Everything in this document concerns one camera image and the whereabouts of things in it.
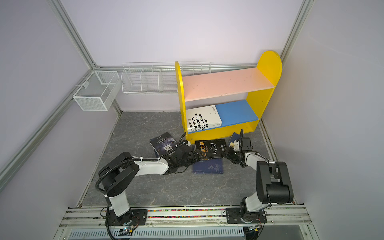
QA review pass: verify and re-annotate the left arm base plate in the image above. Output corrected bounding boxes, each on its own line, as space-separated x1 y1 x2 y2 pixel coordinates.
106 209 148 226

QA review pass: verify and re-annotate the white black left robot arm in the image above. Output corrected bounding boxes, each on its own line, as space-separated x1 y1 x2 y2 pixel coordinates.
95 144 202 217

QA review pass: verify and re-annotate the white wire rack basket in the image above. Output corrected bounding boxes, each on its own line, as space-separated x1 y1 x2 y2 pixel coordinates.
120 61 212 96

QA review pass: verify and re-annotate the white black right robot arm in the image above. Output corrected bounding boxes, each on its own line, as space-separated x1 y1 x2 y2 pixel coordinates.
225 130 294 216

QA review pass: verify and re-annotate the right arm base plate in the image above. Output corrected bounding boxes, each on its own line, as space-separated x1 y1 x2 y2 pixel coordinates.
223 207 267 224

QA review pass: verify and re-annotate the blue book front stack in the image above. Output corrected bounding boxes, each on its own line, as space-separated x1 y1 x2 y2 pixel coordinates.
193 159 224 175

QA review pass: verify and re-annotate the yellow pink blue bookshelf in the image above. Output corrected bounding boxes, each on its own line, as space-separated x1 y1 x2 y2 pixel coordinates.
175 51 283 143

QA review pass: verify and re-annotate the white mesh box basket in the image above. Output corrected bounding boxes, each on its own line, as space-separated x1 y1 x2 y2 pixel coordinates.
73 71 122 112

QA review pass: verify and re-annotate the dark eye cover book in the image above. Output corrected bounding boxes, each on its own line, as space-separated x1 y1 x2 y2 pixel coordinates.
150 132 178 156

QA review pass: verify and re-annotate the white booklet black text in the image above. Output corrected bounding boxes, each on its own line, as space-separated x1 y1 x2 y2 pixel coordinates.
186 105 222 133

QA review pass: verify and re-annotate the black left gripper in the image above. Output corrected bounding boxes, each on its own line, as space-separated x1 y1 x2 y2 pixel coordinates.
178 149 206 168

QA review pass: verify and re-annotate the black book orange title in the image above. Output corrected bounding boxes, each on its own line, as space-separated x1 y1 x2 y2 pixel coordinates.
195 139 227 160

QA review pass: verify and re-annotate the blue book right side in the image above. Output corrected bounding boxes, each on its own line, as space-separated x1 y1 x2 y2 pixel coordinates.
228 132 241 146

